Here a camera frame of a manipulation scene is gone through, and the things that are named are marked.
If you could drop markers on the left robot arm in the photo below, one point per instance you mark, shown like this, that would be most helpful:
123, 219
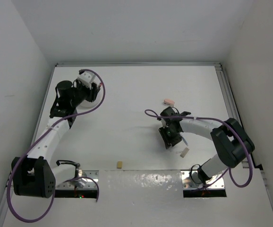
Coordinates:
34, 176

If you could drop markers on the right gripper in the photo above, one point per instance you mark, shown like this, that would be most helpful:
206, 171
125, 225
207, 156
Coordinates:
167, 140

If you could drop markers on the left base plate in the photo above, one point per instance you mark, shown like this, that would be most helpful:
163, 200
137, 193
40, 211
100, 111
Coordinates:
90, 177

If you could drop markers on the white round divided container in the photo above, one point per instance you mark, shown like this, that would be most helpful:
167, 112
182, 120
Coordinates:
86, 105

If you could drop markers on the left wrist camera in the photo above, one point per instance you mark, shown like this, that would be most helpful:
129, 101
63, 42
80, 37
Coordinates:
86, 77

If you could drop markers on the beige eraser block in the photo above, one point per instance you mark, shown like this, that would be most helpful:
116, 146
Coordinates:
184, 152

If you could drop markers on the small yellow eraser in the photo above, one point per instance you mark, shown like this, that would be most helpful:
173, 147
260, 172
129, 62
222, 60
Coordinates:
119, 164

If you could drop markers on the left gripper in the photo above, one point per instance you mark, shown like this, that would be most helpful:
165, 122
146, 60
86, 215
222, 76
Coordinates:
91, 91

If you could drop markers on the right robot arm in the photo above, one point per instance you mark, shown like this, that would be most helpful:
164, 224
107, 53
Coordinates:
232, 144

